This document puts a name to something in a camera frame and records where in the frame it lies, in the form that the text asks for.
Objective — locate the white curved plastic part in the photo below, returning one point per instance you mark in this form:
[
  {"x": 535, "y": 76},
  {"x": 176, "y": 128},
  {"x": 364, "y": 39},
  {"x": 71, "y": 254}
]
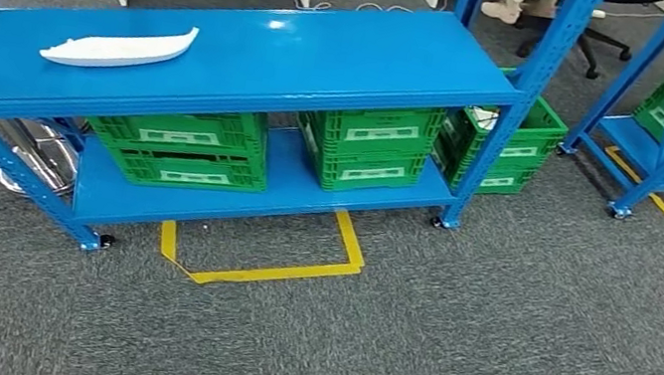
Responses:
[{"x": 120, "y": 49}]

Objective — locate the small white object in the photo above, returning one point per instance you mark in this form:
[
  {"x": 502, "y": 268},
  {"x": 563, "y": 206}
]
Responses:
[{"x": 483, "y": 118}]

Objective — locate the person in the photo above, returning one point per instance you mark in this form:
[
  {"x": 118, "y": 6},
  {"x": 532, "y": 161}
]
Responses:
[{"x": 500, "y": 9}]

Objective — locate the black office chair base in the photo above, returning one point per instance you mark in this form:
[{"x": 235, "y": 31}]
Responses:
[{"x": 586, "y": 53}]

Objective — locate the steel stanchion post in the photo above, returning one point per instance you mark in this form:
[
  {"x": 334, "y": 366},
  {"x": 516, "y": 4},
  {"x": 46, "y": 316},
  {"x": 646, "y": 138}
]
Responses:
[{"x": 43, "y": 160}]

